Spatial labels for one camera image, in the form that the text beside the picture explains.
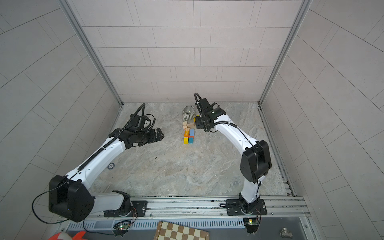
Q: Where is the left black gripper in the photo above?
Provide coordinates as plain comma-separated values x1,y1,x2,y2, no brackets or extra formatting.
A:
135,127,166,146

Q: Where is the plain wooden block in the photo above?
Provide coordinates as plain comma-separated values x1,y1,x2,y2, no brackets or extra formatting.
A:
183,121,196,130

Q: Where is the orange supermarket block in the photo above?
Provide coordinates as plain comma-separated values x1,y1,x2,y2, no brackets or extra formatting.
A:
184,130,190,138

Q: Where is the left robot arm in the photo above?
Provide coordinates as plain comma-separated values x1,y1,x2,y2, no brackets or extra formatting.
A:
48,115,165,223

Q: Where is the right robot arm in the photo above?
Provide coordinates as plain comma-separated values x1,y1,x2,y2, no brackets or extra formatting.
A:
194,93,272,216

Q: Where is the ribbed silver cup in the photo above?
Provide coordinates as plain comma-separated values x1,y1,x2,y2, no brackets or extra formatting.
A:
183,106,196,121

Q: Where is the left green circuit board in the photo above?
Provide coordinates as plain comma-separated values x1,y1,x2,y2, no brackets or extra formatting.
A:
113,221,132,236

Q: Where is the checkered chess board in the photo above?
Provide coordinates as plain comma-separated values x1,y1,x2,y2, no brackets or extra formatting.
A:
154,221,210,240

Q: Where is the right circuit board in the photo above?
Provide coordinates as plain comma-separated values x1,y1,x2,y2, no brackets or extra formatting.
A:
243,218,260,234

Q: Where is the red white object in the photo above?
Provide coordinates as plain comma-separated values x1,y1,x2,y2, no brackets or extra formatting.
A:
49,231,86,240

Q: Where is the small metal fitting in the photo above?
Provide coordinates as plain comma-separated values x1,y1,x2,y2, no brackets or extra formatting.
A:
280,228,293,239

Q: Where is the black corrugated cable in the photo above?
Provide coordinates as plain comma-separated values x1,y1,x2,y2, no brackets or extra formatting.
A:
76,103,146,172

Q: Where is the aluminium mounting rail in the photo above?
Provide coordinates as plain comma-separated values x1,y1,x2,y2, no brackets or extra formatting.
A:
132,195,310,220

